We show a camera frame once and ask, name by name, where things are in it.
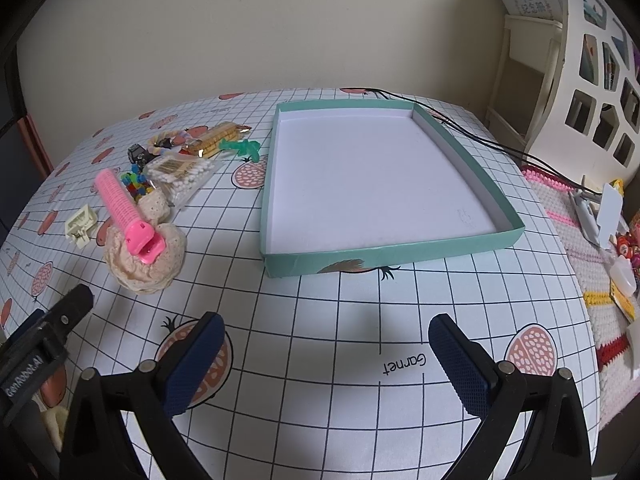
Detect cream lace scrunchie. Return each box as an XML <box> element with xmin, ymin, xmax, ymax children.
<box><xmin>102</xmin><ymin>191</ymin><xmax>186</xmax><ymax>295</ymax></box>

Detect cream plastic hair claw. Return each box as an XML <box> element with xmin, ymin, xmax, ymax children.
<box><xmin>64</xmin><ymin>205</ymin><xmax>98</xmax><ymax>248</ymax></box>

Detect pink hair roller clip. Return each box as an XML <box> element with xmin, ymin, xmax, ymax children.
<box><xmin>94</xmin><ymin>169</ymin><xmax>166</xmax><ymax>264</ymax></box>

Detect colourful small bead clips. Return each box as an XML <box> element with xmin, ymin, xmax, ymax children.
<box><xmin>119</xmin><ymin>171</ymin><xmax>154</xmax><ymax>203</ymax></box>

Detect black toy car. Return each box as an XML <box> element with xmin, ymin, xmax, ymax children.
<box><xmin>127</xmin><ymin>144</ymin><xmax>153</xmax><ymax>167</ymax></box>

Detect cotton swab packet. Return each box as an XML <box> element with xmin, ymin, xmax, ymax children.
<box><xmin>143</xmin><ymin>152</ymin><xmax>217</xmax><ymax>209</ymax></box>

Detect pastel braided rope ring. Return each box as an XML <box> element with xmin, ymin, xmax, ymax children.
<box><xmin>146</xmin><ymin>129</ymin><xmax>194</xmax><ymax>154</ymax></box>

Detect wafer biscuit packet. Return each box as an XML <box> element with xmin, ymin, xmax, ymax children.
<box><xmin>180</xmin><ymin>122</ymin><xmax>252</xmax><ymax>158</ymax></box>

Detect pink white knitted mat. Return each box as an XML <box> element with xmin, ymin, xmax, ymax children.
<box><xmin>523</xmin><ymin>166</ymin><xmax>639</xmax><ymax>427</ymax></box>

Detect patterned grid tablecloth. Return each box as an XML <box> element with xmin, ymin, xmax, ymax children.
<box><xmin>1</xmin><ymin>89</ymin><xmax>600</xmax><ymax>479</ymax></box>

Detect white plastic clip tool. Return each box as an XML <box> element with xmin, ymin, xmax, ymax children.
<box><xmin>570</xmin><ymin>191</ymin><xmax>601</xmax><ymax>247</ymax></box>

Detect teal shallow cardboard tray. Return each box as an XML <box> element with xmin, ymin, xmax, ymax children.
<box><xmin>260</xmin><ymin>100</ymin><xmax>524</xmax><ymax>278</ymax></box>

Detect white wooden shelf unit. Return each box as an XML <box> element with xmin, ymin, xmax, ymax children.
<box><xmin>485</xmin><ymin>0</ymin><xmax>639</xmax><ymax>185</ymax></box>

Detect black cable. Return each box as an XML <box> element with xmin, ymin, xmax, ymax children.
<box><xmin>366</xmin><ymin>86</ymin><xmax>601</xmax><ymax>195</ymax></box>

